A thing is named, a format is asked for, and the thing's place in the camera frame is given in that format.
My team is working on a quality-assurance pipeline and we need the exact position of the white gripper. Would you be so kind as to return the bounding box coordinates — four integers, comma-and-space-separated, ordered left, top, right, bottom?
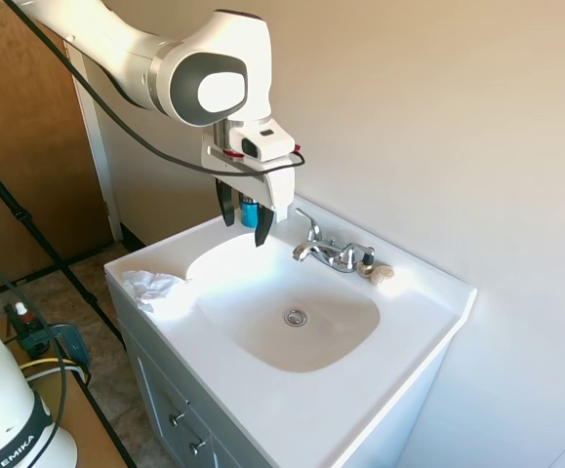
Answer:
200, 140, 297, 249

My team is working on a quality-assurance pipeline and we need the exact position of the white tissue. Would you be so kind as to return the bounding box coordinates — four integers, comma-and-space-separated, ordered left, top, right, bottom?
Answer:
120, 268, 189, 316

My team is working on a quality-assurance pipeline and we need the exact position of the small blue bottle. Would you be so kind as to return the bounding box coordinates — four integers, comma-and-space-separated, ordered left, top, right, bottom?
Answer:
239, 193, 262, 229

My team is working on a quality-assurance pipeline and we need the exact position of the chrome sink drain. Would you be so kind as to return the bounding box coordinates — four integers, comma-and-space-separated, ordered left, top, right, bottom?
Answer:
283, 307, 309, 328

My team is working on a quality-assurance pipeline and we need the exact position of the dark baseboard strip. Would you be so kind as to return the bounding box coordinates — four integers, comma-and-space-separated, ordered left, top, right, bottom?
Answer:
117, 221, 147, 251

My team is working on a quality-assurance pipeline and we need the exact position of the beige seashell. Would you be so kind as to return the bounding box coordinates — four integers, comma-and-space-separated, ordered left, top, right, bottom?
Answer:
369, 264, 396, 286

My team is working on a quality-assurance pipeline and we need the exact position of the white vanity sink top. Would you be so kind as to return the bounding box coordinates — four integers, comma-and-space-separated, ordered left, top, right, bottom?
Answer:
102, 193, 478, 468

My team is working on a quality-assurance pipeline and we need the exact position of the grey vanity cabinet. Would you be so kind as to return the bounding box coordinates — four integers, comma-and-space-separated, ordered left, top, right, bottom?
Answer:
107, 280, 448, 468

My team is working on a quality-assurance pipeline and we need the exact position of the dark metal table clamp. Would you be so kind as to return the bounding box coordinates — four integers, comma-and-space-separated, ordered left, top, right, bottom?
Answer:
3, 304, 92, 374

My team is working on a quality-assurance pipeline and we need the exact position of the brown wooden door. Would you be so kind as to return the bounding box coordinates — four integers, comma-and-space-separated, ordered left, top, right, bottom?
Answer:
0, 0, 113, 295

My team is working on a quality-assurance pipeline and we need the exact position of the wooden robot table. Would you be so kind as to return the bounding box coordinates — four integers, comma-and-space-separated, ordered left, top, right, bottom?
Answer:
47, 363, 138, 468

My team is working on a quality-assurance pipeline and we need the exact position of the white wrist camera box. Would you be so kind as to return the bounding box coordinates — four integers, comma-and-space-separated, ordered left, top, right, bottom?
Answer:
226, 118, 297, 163

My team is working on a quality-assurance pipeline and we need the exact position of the chrome two-handle faucet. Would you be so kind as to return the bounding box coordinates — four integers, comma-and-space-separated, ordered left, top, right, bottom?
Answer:
291, 208, 376, 275

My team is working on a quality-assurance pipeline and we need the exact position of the white door frame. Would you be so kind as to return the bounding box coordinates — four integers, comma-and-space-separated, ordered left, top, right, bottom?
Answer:
61, 39, 125, 244

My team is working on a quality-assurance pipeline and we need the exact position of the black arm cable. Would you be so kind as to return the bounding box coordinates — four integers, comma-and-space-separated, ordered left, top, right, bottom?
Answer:
2, 0, 307, 175

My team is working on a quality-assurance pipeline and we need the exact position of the black base cable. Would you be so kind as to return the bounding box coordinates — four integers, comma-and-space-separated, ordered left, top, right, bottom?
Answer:
0, 252, 68, 443

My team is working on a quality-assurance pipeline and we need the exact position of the yellow cable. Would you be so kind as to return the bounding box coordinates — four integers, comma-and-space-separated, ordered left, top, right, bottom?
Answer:
20, 357, 92, 387

